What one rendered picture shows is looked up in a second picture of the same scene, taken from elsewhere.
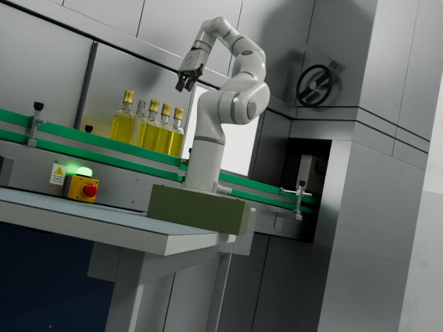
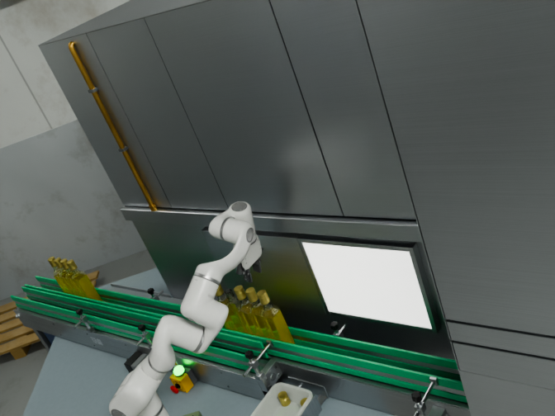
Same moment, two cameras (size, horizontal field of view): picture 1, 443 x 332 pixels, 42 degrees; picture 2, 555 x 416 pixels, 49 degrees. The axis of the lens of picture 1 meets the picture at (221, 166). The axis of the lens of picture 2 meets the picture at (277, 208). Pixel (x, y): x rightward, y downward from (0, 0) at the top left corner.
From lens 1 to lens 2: 3.21 m
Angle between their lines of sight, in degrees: 90
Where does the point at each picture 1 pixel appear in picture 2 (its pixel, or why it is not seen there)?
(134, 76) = not seen: hidden behind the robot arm
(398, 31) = (507, 147)
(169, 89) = (277, 252)
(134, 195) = (225, 382)
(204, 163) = not seen: outside the picture
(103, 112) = (238, 281)
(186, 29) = (264, 183)
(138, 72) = not seen: hidden behind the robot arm
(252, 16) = (334, 126)
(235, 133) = (384, 282)
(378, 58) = (459, 229)
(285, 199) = (451, 390)
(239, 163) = (411, 315)
